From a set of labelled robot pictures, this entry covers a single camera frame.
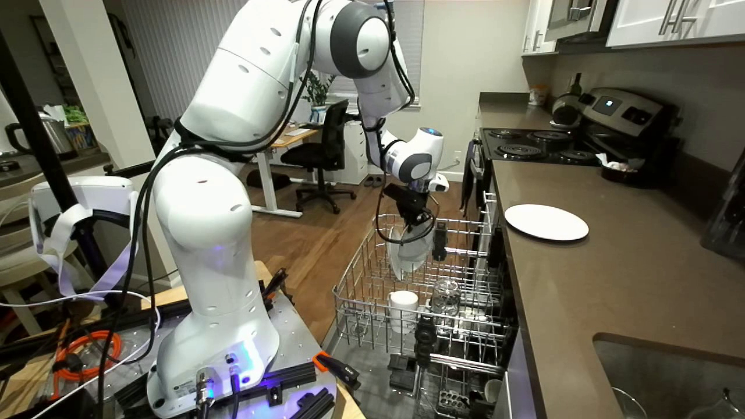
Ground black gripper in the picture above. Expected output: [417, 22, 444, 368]
[386, 203, 440, 248]

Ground steel dishwasher door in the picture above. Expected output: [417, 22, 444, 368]
[322, 328, 522, 419]

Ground clear drinking glass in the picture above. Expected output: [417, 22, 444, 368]
[432, 275, 478, 313]

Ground white mug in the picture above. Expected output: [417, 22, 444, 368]
[386, 288, 421, 355]

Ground black office chair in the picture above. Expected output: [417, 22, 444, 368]
[276, 98, 361, 217]

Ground black steel stove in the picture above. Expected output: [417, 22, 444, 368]
[464, 86, 684, 191]

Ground wooden desk white legs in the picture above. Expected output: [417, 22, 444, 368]
[248, 121, 326, 221]

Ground green potted plant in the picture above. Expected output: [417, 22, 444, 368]
[303, 68, 343, 126]

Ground black kettle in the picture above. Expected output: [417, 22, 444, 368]
[546, 72, 589, 131]

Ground black clamp tool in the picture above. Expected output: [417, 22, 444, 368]
[262, 363, 337, 419]

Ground black dish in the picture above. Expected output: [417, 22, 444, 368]
[594, 149, 663, 191]

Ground white upper cabinet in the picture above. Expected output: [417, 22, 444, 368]
[520, 0, 559, 56]
[603, 0, 745, 51]

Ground steel microwave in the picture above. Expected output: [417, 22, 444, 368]
[542, 0, 622, 41]

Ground clear glass in sink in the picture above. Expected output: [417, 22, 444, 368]
[610, 384, 651, 419]
[684, 389, 745, 419]

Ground steel kitchen sink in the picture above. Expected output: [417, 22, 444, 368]
[592, 331, 745, 419]

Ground black coffee maker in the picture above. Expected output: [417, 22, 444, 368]
[699, 146, 745, 264]

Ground black pole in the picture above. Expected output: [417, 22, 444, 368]
[0, 29, 112, 284]

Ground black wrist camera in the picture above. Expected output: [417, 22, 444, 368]
[397, 181, 440, 214]

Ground wire dishwasher rack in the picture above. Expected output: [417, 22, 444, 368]
[331, 208, 522, 377]

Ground orange handled clamp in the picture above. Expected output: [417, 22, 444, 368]
[312, 347, 362, 394]

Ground white chair with strap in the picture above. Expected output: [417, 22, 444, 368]
[25, 175, 139, 306]

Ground orange ring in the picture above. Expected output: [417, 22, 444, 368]
[50, 328, 128, 384]

